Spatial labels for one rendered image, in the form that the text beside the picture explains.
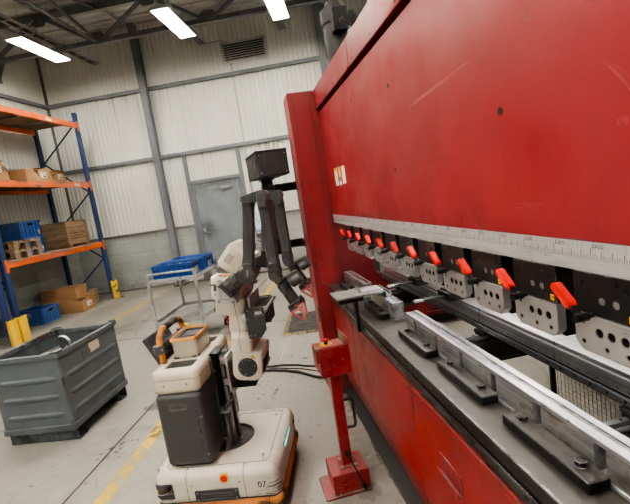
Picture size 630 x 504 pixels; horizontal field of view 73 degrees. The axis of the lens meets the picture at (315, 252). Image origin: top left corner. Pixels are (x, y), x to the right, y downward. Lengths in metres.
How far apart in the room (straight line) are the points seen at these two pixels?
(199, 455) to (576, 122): 2.17
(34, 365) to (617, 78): 3.74
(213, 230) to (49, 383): 6.52
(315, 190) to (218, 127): 6.79
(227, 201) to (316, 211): 6.59
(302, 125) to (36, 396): 2.82
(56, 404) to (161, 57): 8.03
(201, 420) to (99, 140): 9.05
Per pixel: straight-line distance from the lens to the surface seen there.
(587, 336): 1.04
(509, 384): 1.38
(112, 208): 10.75
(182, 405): 2.39
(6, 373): 4.04
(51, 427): 4.00
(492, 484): 1.40
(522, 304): 1.19
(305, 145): 3.18
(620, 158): 0.91
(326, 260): 3.21
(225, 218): 9.70
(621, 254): 0.93
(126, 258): 10.73
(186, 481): 2.54
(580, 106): 0.97
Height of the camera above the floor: 1.57
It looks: 8 degrees down
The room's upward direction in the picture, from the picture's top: 9 degrees counter-clockwise
